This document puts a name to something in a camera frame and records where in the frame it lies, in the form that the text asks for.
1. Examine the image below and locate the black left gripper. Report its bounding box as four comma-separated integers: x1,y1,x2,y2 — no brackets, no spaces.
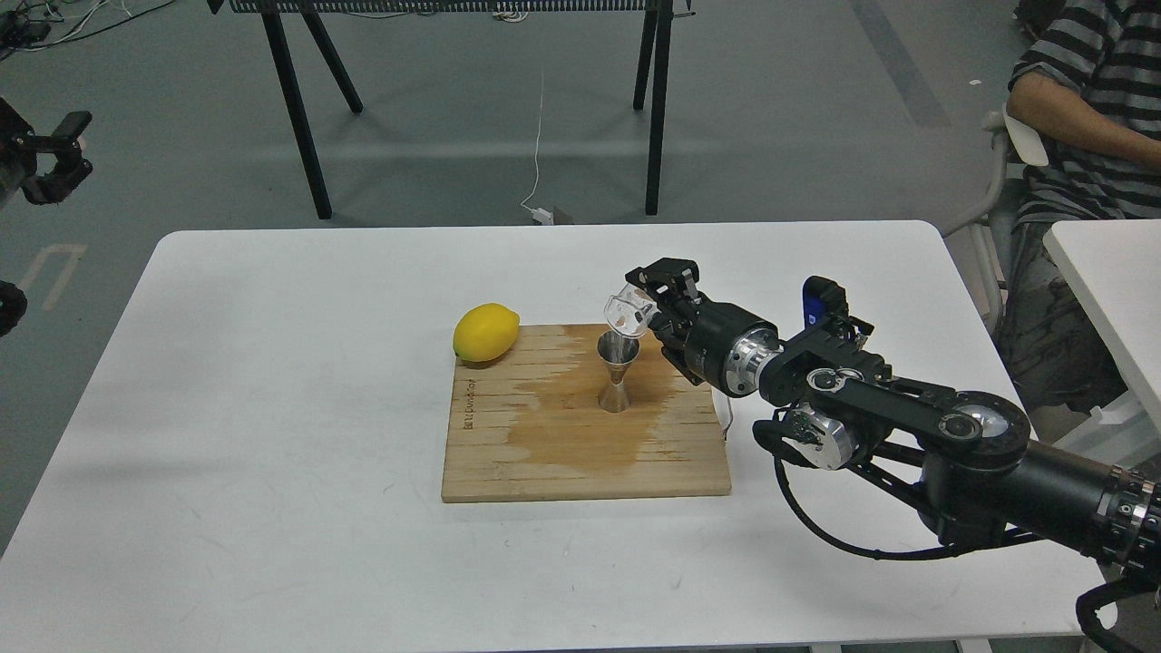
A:
1,98,93,208

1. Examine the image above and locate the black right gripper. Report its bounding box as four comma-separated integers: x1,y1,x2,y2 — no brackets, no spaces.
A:
625,258,781,399

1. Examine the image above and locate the clear glass cup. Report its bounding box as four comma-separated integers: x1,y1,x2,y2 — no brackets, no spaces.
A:
604,284,659,340

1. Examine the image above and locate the steel jigger measuring cup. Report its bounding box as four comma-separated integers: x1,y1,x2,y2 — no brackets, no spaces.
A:
597,329,641,414

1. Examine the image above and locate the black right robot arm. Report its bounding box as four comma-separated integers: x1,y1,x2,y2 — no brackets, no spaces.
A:
604,258,1158,652

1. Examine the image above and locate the wooden cutting board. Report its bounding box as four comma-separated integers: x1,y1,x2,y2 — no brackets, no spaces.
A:
441,324,731,503

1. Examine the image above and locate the yellow lemon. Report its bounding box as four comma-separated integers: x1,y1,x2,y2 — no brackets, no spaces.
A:
453,303,520,363

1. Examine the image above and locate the white office chair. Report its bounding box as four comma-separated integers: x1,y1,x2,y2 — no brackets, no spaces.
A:
940,107,1050,333

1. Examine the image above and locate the white side table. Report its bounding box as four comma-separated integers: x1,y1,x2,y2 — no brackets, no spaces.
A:
1043,218,1160,424

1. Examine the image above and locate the person in striped shirt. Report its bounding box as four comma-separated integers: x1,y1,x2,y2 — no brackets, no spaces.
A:
994,1,1160,412

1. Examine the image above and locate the floor cables bundle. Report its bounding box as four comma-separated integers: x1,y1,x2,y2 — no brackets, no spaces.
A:
0,0,182,55

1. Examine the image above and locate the white cable with plug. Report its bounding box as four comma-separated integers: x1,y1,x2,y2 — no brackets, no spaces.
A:
521,73,556,227

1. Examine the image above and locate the black metal table frame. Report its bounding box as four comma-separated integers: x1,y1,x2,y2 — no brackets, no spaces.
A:
208,1,694,223

